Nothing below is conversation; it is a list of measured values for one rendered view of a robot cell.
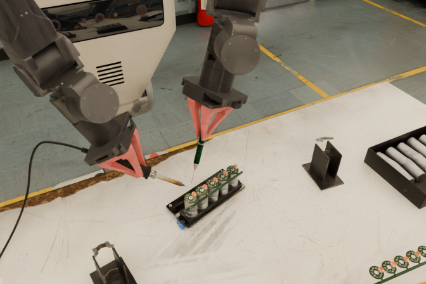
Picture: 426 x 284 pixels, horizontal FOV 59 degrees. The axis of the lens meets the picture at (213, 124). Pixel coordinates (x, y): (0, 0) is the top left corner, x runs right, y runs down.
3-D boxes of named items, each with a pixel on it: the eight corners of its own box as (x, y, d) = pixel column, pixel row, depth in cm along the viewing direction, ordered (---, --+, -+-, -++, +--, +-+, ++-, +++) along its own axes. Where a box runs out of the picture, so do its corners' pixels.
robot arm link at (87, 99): (58, 35, 59) (9, 66, 55) (87, 27, 50) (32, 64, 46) (102, 96, 64) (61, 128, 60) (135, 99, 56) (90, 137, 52)
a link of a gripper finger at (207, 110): (200, 149, 63) (213, 97, 60) (172, 130, 67) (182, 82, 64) (225, 142, 68) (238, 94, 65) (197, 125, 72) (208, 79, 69)
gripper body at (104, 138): (135, 117, 68) (108, 86, 64) (121, 156, 60) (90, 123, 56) (107, 130, 70) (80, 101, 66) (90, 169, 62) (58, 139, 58)
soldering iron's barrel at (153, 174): (180, 184, 71) (149, 172, 70) (184, 179, 70) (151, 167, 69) (179, 189, 70) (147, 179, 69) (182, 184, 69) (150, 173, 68)
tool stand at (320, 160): (326, 179, 89) (318, 134, 88) (352, 186, 80) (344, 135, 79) (305, 185, 88) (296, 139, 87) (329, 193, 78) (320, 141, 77)
